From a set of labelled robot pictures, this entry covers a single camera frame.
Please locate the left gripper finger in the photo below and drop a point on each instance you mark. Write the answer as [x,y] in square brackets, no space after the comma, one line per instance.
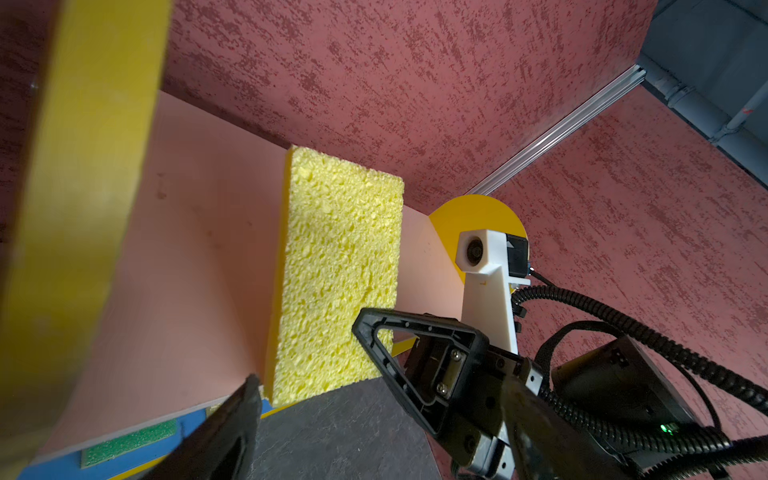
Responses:
[223,446]

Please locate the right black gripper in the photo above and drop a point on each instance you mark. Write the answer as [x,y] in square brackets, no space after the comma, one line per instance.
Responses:
[500,428]

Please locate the bright green sponge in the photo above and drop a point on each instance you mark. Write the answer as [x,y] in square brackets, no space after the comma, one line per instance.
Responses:
[122,445]

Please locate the yellow sponge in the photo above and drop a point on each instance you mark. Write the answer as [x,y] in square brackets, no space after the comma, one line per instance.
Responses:
[338,252]

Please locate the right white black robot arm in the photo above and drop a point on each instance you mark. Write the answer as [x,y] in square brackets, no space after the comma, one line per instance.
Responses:
[609,414]

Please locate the yellow shelf with coloured boards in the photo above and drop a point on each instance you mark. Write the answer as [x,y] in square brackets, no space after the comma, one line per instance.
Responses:
[138,263]

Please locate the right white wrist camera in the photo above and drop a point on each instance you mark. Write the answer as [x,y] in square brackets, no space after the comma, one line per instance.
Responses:
[495,264]

